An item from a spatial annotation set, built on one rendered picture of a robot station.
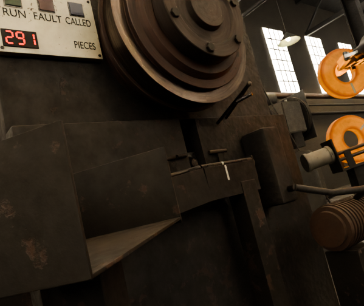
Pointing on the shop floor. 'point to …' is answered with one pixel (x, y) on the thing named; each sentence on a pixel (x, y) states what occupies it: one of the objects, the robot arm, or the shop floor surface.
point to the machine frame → (19, 74)
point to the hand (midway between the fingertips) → (341, 68)
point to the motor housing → (351, 249)
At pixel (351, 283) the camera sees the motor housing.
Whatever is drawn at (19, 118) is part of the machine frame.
